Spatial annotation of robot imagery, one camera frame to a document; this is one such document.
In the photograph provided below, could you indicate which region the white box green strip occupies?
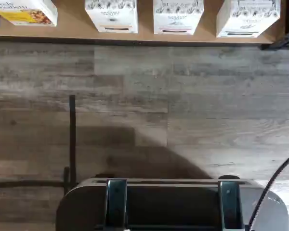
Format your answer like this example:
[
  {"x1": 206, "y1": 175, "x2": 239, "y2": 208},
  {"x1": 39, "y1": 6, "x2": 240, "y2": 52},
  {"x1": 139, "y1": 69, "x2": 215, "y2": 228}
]
[{"x1": 216, "y1": 0, "x2": 281, "y2": 39}]

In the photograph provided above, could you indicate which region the black metal shelf rack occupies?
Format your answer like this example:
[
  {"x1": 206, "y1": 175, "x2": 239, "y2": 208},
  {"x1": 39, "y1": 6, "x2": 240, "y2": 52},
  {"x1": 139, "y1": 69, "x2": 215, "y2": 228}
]
[{"x1": 0, "y1": 0, "x2": 289, "y2": 51}]

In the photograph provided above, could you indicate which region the purely elizabeth yellow box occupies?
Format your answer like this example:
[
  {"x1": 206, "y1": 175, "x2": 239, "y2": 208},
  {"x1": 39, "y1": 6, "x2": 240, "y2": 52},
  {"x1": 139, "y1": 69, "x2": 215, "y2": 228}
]
[{"x1": 0, "y1": 0, "x2": 58, "y2": 27}]

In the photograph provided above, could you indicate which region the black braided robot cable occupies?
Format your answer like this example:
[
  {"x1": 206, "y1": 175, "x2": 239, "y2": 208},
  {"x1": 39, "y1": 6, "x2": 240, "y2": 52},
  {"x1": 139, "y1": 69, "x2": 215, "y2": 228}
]
[{"x1": 247, "y1": 149, "x2": 289, "y2": 231}]

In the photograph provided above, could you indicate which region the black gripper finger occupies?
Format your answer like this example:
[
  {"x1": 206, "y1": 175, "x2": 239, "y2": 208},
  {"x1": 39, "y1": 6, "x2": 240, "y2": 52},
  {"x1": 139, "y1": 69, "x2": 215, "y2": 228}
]
[
  {"x1": 218, "y1": 180, "x2": 244, "y2": 231},
  {"x1": 105, "y1": 179, "x2": 128, "y2": 231}
]

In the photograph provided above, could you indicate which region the white box pink strip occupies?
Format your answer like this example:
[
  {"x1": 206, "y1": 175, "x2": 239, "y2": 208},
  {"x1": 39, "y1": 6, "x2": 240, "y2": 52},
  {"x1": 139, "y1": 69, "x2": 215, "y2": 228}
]
[{"x1": 153, "y1": 0, "x2": 205, "y2": 35}]

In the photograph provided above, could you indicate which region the white box brown strip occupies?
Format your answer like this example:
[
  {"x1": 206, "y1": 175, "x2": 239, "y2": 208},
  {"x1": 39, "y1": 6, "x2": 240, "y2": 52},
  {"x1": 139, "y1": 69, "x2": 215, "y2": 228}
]
[{"x1": 84, "y1": 0, "x2": 139, "y2": 33}]

